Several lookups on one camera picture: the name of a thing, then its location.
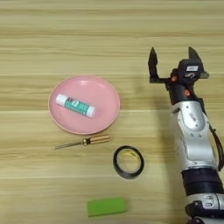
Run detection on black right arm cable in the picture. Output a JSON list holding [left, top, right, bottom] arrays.
[[203, 99, 224, 172]]

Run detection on wooden handle screwdriver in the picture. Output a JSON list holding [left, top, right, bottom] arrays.
[[52, 134, 111, 151]]

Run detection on green rectangular block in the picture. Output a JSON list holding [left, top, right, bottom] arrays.
[[87, 196, 128, 218]]

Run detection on black box white label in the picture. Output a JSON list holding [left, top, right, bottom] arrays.
[[178, 59, 210, 86]]

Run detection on black tape roll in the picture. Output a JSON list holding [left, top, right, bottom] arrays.
[[112, 145, 145, 180]]

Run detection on pink round plate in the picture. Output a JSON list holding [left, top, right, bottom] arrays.
[[47, 74, 121, 136]]

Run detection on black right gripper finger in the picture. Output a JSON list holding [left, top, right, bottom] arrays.
[[187, 46, 204, 64], [147, 46, 160, 79]]

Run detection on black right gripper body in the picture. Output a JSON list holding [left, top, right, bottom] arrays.
[[149, 68, 202, 107]]

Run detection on white green glue stick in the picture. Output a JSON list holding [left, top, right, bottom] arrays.
[[55, 93, 97, 119]]

